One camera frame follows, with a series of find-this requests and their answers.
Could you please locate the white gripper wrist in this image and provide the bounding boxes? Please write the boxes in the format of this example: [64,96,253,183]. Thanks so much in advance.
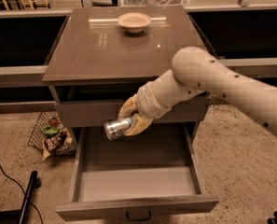
[118,82,171,136]

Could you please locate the black floor cable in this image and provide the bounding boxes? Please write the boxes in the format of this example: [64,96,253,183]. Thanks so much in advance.
[0,143,44,224]

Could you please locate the grey drawer cabinet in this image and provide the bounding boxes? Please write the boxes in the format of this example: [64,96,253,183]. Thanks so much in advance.
[41,5,221,142]

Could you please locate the brown snack bag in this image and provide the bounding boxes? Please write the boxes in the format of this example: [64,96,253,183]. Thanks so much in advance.
[42,131,72,160]

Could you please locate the small red can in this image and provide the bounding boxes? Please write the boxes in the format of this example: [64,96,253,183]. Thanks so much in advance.
[48,117,58,127]

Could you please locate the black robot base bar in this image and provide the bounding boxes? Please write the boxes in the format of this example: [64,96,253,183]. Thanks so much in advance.
[19,171,40,224]

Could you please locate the closed grey top drawer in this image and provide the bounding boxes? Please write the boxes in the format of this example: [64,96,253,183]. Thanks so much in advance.
[55,96,210,128]

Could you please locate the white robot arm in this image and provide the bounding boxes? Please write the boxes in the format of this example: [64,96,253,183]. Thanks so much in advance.
[118,47,277,137]

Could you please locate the silver blue redbull can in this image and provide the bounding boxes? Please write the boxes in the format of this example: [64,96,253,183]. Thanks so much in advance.
[104,117,132,140]

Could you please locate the grey metal railing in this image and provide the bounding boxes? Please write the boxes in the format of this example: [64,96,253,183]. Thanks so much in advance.
[0,58,277,88]

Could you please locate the green snack packet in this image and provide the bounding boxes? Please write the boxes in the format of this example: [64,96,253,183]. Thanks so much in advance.
[41,126,59,138]

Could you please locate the white ceramic bowl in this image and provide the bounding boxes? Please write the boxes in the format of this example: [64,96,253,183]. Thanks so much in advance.
[118,12,151,34]

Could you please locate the open grey middle drawer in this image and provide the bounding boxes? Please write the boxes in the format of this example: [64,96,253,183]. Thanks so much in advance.
[56,123,218,222]

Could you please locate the black wire basket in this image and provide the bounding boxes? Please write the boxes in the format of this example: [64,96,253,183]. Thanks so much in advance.
[28,112,76,155]

